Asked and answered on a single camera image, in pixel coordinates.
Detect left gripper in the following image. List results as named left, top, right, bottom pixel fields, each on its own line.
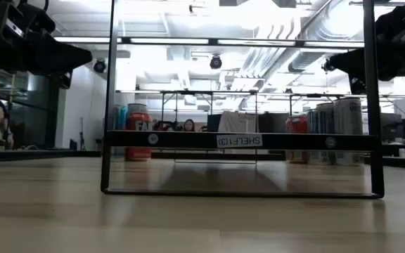
left=21, top=33, right=94, bottom=76

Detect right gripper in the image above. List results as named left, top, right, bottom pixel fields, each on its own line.
left=328, top=34, right=401, bottom=82

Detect red Fanta can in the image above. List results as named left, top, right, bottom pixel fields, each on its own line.
left=124, top=112, right=153, bottom=162
left=285, top=115, right=309, bottom=164

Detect long ceiling light strip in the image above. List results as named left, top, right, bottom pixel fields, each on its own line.
left=53, top=36, right=365, bottom=48

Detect black tripod stand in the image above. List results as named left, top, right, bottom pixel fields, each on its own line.
left=78, top=117, right=86, bottom=152

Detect white cloth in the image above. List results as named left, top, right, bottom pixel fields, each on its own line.
left=218, top=111, right=259, bottom=134

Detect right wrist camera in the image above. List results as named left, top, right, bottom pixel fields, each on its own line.
left=349, top=76, right=367, bottom=96

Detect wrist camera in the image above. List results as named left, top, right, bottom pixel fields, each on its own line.
left=349, top=76, right=367, bottom=96
left=59, top=70, right=73, bottom=90

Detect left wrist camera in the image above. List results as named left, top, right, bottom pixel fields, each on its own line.
left=59, top=70, right=73, bottom=90

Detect black background table frame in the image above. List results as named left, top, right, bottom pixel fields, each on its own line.
left=288, top=92, right=344, bottom=119

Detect black aluminium rig frame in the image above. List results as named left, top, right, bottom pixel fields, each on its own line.
left=0, top=149, right=405, bottom=171

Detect wooden shelf black metal frame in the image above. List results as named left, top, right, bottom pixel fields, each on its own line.
left=100, top=0, right=385, bottom=200

